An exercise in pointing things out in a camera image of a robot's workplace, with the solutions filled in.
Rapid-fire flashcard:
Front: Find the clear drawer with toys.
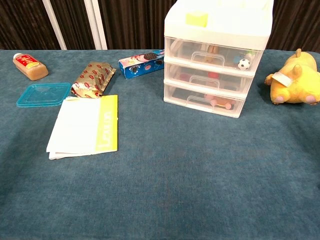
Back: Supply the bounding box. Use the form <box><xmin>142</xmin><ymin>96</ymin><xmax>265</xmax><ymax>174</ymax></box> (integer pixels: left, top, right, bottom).
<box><xmin>164</xmin><ymin>36</ymin><xmax>263</xmax><ymax>75</ymax></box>

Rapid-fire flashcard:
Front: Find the clear drawer with pink toy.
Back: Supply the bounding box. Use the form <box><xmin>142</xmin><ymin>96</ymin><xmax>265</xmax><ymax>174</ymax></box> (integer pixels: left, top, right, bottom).
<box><xmin>163</xmin><ymin>79</ymin><xmax>247</xmax><ymax>119</ymax></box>

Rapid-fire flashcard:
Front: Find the clear drawer with red items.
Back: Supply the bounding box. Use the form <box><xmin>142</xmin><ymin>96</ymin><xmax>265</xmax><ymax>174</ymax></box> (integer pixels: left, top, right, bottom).
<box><xmin>164</xmin><ymin>59</ymin><xmax>256</xmax><ymax>97</ymax></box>

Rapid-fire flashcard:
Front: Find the white plastic drawer cabinet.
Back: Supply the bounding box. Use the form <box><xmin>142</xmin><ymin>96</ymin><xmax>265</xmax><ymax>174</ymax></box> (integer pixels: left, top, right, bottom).
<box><xmin>163</xmin><ymin>0</ymin><xmax>275</xmax><ymax>119</ymax></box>

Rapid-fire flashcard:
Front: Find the teal table cloth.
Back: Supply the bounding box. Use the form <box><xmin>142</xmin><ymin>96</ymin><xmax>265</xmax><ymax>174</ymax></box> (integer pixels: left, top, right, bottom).
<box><xmin>0</xmin><ymin>48</ymin><xmax>320</xmax><ymax>240</ymax></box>

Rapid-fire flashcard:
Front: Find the blue Oreo cookie box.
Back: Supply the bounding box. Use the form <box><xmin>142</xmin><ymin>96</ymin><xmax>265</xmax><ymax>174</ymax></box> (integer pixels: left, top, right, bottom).
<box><xmin>118</xmin><ymin>49</ymin><xmax>166</xmax><ymax>80</ymax></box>

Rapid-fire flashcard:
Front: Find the pink toy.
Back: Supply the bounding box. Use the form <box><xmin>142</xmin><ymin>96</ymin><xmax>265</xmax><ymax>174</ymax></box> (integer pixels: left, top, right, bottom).
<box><xmin>203</xmin><ymin>93</ymin><xmax>237</xmax><ymax>110</ymax></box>

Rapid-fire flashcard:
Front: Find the gold snack bag red print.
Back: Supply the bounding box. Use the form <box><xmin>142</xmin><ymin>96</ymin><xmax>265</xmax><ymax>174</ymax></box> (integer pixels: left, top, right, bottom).
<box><xmin>70</xmin><ymin>61</ymin><xmax>117</xmax><ymax>99</ymax></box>

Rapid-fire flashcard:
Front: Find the white and yellow booklet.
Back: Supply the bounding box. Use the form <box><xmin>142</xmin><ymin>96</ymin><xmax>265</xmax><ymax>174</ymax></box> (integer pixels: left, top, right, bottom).
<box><xmin>46</xmin><ymin>94</ymin><xmax>119</xmax><ymax>161</ymax></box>

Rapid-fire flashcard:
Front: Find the dark pleated curtain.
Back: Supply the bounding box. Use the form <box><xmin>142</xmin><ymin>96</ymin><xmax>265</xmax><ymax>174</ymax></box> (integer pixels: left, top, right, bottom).
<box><xmin>0</xmin><ymin>0</ymin><xmax>320</xmax><ymax>53</ymax></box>

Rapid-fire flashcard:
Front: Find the small soccer ball toy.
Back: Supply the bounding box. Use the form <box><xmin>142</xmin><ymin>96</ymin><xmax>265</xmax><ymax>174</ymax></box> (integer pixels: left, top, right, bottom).
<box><xmin>237</xmin><ymin>58</ymin><xmax>251</xmax><ymax>71</ymax></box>

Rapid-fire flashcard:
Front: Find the yellow sticky note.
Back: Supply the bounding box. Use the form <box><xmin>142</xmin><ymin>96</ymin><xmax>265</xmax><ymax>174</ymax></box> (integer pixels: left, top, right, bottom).
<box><xmin>185</xmin><ymin>12</ymin><xmax>209</xmax><ymax>28</ymax></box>

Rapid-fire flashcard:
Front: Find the teal clear plastic lid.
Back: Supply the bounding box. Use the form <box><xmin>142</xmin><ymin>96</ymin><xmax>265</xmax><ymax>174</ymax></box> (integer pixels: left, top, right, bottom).
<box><xmin>16</xmin><ymin>82</ymin><xmax>73</xmax><ymax>109</ymax></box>

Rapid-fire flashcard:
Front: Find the brown drink bottle red label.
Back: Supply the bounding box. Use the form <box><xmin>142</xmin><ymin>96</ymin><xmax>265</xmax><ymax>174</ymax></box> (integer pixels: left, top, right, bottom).
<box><xmin>12</xmin><ymin>52</ymin><xmax>49</xmax><ymax>82</ymax></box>

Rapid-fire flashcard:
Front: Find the yellow plush toy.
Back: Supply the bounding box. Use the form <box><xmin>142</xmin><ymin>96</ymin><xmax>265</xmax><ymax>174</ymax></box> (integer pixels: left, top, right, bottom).
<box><xmin>264</xmin><ymin>48</ymin><xmax>320</xmax><ymax>105</ymax></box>

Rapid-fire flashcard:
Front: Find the wide white post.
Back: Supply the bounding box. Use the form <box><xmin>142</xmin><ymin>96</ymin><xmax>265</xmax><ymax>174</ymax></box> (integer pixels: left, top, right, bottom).
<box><xmin>83</xmin><ymin>0</ymin><xmax>108</xmax><ymax>50</ymax></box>

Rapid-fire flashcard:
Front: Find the thin white post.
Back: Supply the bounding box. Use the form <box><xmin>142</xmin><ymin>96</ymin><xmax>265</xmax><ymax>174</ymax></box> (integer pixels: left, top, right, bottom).
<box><xmin>41</xmin><ymin>0</ymin><xmax>68</xmax><ymax>51</ymax></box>

